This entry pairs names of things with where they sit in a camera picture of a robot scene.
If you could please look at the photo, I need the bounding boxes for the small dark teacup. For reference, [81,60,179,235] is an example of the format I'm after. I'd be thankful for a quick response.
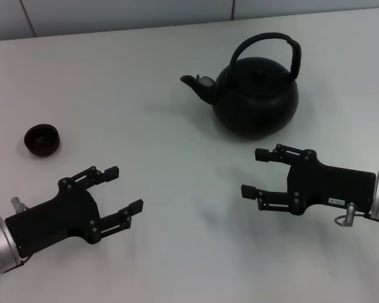
[23,124,61,157]

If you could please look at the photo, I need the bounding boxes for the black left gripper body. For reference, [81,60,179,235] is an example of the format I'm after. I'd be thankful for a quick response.
[4,176,102,259]

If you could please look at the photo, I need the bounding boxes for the silver left wrist cable connector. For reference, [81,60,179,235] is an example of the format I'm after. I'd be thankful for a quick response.
[11,196,30,214]

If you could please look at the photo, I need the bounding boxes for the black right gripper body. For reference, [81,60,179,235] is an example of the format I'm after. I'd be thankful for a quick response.
[286,149,376,217]

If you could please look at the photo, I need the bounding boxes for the silver right wrist cable connector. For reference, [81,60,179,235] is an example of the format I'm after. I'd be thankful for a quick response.
[334,202,372,228]

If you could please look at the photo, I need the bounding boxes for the black round teapot with handle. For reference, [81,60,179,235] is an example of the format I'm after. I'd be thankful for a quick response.
[179,32,303,141]

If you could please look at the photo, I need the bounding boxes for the silver wrist cable connector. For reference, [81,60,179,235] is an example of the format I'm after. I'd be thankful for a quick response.
[11,196,30,214]
[334,202,372,228]

